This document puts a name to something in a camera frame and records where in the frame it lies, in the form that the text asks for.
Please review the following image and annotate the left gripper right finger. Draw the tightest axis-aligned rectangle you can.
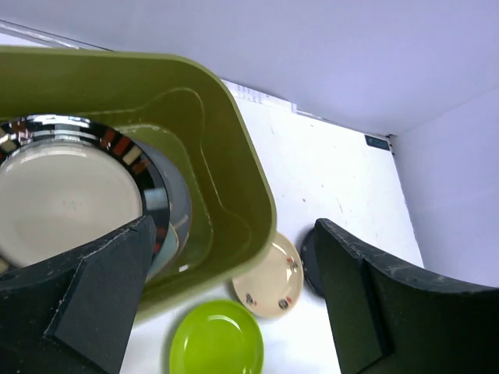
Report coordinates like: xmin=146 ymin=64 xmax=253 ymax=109
xmin=314 ymin=218 xmax=498 ymax=373

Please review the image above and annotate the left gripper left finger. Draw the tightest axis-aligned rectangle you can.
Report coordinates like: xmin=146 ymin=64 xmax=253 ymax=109
xmin=1 ymin=217 xmax=156 ymax=373

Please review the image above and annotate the dark-rimmed beige plate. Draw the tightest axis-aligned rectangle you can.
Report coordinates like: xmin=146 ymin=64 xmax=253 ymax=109
xmin=1 ymin=114 xmax=170 ymax=273

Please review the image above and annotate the grey deer pattern plate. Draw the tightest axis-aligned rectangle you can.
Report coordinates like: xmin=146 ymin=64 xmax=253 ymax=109
xmin=136 ymin=140 xmax=193 ymax=252

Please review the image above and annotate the light blue rectangular dish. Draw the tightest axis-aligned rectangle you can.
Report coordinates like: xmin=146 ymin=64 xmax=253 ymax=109
xmin=146 ymin=224 xmax=179 ymax=282

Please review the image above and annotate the olive green plastic bin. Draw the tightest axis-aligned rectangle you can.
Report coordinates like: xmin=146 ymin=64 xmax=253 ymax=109
xmin=1 ymin=46 xmax=277 ymax=320

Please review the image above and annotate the black glossy plate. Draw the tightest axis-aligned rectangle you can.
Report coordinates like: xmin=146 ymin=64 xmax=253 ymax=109
xmin=299 ymin=228 xmax=324 ymax=298

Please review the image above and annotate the small beige patterned plate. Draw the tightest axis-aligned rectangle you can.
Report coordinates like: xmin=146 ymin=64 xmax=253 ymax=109
xmin=232 ymin=232 xmax=304 ymax=319

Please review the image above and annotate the lime green plate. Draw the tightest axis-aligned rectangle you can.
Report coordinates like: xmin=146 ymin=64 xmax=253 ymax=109
xmin=168 ymin=300 xmax=264 ymax=373

